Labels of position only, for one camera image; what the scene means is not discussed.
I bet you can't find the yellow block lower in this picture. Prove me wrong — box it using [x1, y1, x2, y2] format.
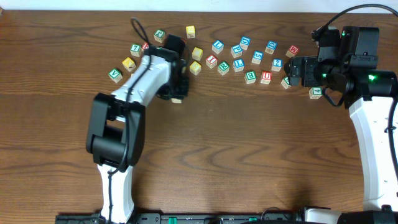
[190, 61, 202, 75]

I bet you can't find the green 4 block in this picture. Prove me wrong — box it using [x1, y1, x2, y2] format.
[309, 87, 322, 100]

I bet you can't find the blue P block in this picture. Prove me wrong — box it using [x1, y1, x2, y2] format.
[231, 45, 243, 58]

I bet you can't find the red M block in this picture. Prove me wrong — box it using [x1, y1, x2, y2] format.
[285, 45, 299, 58]

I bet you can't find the blue D block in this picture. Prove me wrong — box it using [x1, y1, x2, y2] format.
[239, 36, 251, 50]

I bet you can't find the blue L block upper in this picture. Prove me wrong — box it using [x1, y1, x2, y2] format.
[212, 40, 224, 54]

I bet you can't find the blue L block lower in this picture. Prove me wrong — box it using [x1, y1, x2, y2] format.
[233, 58, 244, 72]

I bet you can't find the blue l block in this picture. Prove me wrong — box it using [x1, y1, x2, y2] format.
[212, 40, 224, 54]
[233, 58, 244, 72]

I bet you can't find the yellow block top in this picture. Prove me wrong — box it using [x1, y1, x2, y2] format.
[186, 26, 196, 39]

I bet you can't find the green j block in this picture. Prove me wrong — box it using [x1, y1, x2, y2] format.
[154, 29, 166, 43]
[281, 77, 291, 89]

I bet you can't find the green V block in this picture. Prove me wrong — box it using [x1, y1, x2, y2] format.
[108, 68, 123, 83]

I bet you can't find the red E block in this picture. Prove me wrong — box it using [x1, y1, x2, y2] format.
[142, 42, 149, 51]

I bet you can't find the green B block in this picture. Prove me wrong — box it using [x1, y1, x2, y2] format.
[244, 70, 257, 84]

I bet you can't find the green J block right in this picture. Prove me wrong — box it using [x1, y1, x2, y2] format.
[281, 77, 291, 89]

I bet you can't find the blue 5 block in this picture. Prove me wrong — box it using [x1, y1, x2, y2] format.
[251, 50, 264, 65]

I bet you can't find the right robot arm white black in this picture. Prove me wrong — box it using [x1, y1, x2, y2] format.
[284, 26, 397, 223]

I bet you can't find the red U block lower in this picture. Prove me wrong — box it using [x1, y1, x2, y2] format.
[261, 71, 272, 85]

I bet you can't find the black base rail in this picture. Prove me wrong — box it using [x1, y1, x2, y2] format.
[54, 210, 304, 224]

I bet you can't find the red A block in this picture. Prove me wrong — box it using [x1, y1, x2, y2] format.
[171, 98, 182, 104]

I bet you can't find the yellow block left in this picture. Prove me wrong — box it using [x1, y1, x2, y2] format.
[122, 57, 136, 72]

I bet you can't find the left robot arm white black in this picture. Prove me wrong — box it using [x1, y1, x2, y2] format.
[86, 46, 189, 223]

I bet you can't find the yellow block middle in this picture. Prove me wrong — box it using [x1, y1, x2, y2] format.
[192, 47, 203, 61]

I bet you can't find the red I block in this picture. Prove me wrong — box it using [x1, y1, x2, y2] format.
[206, 54, 218, 68]

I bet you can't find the yellow block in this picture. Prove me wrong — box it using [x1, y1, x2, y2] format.
[122, 57, 136, 72]
[186, 26, 196, 39]
[192, 47, 203, 61]
[190, 61, 202, 75]

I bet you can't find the green R block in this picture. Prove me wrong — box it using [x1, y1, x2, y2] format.
[217, 60, 230, 75]

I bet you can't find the blue 2 block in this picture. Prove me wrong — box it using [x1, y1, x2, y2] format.
[271, 58, 283, 72]

